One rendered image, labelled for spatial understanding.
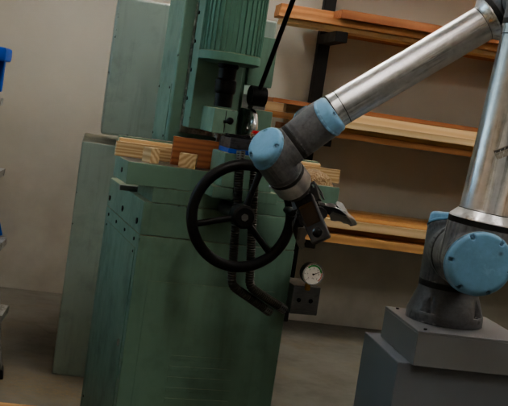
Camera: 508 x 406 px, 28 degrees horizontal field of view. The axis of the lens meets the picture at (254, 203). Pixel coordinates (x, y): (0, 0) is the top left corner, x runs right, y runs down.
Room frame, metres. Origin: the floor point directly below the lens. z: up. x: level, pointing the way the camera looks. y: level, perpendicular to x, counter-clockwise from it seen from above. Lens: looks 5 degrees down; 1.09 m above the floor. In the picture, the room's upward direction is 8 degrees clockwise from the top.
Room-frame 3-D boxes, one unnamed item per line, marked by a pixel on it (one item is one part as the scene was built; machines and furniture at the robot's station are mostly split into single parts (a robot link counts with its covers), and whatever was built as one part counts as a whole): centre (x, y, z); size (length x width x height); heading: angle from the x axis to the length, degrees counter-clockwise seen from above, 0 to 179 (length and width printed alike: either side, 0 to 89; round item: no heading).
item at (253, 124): (3.03, 0.05, 1.02); 0.12 x 0.03 x 0.12; 18
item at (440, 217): (2.48, -0.51, 0.82); 0.17 x 0.15 x 0.18; 2
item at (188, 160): (2.71, 0.19, 0.92); 0.05 x 0.05 x 0.04; 0
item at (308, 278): (2.75, -0.18, 0.65); 0.06 x 0.04 x 0.08; 108
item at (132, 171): (2.78, 0.07, 0.87); 0.61 x 0.30 x 0.06; 108
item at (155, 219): (2.99, 0.17, 0.76); 0.57 x 0.45 x 0.09; 18
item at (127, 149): (2.89, 0.08, 0.92); 0.67 x 0.02 x 0.04; 108
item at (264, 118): (3.10, 0.03, 1.02); 0.09 x 0.07 x 0.12; 108
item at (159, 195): (2.82, 0.11, 0.82); 0.40 x 0.21 x 0.04; 108
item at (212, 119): (2.89, 0.13, 1.03); 0.14 x 0.07 x 0.09; 18
